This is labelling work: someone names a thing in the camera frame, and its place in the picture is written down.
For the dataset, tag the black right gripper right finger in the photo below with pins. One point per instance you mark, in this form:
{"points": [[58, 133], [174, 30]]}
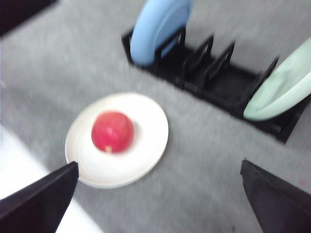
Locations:
{"points": [[279, 206]]}

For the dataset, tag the white plate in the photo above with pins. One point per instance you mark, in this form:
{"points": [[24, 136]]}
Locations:
{"points": [[100, 169]]}

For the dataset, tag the red pomegranate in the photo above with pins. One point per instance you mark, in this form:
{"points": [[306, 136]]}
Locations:
{"points": [[112, 131]]}

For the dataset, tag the light green plate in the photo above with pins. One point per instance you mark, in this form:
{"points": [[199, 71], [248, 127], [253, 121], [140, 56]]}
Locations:
{"points": [[283, 88]]}

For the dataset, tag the black plastic plate rack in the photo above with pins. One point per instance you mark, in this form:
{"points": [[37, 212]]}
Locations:
{"points": [[216, 76]]}

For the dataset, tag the blue plate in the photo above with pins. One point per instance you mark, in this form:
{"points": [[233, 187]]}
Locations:
{"points": [[157, 22]]}

